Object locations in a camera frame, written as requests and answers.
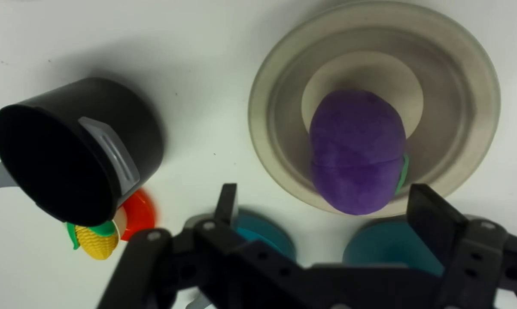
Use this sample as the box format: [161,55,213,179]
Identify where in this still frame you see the yellow toy corn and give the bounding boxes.
[63,218,122,263]

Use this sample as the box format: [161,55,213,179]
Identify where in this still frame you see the teal pot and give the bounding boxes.
[341,215,446,278]

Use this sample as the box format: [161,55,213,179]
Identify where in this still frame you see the teal pot lid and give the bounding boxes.
[182,206,299,266]

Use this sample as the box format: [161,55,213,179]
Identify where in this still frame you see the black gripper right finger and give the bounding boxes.
[403,182,517,309]

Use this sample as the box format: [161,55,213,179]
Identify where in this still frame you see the red toy plate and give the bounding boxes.
[115,187,158,242]

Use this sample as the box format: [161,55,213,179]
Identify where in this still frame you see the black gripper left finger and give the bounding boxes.
[94,182,307,309]

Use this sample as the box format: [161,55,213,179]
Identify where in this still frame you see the purple plushy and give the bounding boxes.
[307,88,412,218]

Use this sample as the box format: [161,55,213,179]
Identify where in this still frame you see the cream plate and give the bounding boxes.
[245,0,503,218]

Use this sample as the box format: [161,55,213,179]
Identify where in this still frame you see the black pot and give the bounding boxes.
[0,76,166,228]

